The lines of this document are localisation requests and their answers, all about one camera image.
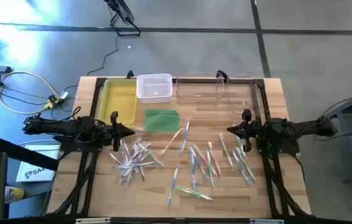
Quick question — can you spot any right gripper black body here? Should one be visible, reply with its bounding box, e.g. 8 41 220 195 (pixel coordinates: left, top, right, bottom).
243 109 266 153

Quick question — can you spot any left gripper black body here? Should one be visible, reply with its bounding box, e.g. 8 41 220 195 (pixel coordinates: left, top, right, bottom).
98 111 121 152

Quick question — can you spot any green cloth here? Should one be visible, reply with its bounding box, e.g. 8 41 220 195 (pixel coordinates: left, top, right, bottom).
144 108 182 134

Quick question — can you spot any clear plastic bin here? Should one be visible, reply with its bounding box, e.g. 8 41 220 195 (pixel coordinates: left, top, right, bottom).
224 73 266 116
175 74 226 101

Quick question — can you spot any yellow plastic tray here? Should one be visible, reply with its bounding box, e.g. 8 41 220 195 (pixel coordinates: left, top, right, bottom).
97 78 139 125

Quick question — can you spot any white perforated plastic basket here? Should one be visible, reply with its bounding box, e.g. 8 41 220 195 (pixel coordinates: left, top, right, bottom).
136 73 174 104

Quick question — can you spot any yellow plug connector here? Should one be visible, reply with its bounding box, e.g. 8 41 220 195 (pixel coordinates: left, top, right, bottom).
44 96 63 110

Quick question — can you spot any white printed cardboard box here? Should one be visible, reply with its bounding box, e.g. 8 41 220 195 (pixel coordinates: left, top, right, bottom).
16 144 61 183

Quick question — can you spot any black diagonal beam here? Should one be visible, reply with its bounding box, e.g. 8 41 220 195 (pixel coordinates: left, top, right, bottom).
0 136 60 172

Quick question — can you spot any blue metal table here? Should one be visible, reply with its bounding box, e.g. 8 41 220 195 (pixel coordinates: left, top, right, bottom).
327 84 352 185

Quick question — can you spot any yellow white can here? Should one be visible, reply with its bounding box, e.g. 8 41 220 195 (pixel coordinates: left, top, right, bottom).
4 185 25 203

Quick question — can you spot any black floor fan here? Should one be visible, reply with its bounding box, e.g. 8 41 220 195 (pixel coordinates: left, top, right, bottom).
103 0 142 37

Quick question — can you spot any black fan cable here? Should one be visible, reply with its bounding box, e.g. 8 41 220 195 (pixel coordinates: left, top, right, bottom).
86 34 120 77

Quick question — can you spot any black floor cable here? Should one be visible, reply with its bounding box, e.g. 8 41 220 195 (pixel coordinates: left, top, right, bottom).
0 86 52 100

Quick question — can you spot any yellow floor cable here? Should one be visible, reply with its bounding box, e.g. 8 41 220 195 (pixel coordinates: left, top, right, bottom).
0 51 62 115

